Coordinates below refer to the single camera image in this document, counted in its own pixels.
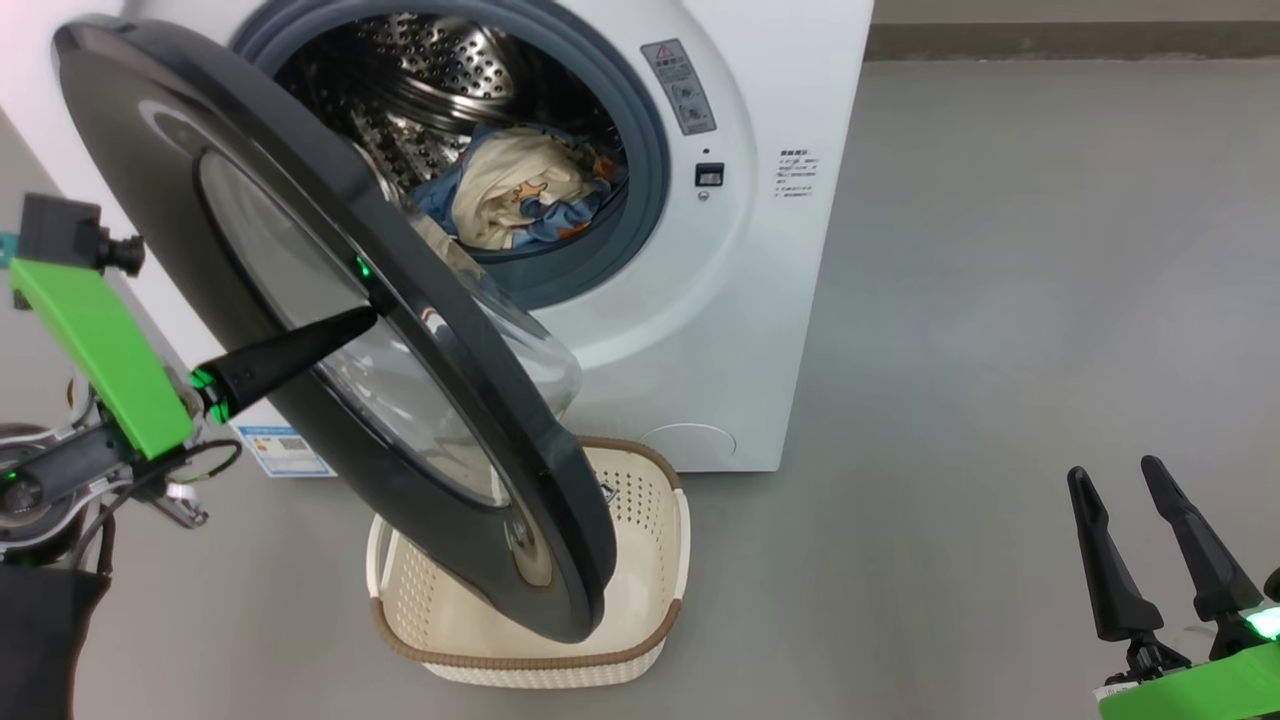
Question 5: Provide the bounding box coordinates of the dark baseboard strip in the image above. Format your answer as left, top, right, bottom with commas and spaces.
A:
865, 22, 1280, 61

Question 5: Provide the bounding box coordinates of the dark round washing machine door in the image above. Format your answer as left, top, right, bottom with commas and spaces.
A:
52, 15, 618, 644

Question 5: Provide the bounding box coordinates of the cream perforated laundry basket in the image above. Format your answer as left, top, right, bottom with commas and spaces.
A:
366, 436, 691, 689

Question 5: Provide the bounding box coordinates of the beige cream cloth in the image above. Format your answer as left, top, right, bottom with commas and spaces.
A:
450, 130, 601, 251

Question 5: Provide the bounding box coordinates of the white front-load washing machine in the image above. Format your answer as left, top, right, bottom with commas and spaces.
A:
0, 0, 876, 473

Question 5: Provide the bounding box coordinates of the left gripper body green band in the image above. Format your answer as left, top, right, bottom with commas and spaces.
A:
10, 258, 196, 461

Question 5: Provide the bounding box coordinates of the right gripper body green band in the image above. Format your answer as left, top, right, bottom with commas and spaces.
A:
1098, 612, 1280, 720

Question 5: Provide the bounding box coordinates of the thin dark left arm cable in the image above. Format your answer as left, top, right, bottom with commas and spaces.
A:
150, 440, 243, 488

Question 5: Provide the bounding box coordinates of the blue white energy label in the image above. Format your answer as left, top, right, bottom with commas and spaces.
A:
238, 425, 336, 479

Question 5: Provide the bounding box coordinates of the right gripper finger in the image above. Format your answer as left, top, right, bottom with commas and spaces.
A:
1067, 467, 1166, 643
1141, 456, 1263, 623

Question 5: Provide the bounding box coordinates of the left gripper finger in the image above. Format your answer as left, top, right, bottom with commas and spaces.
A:
192, 305, 379, 426

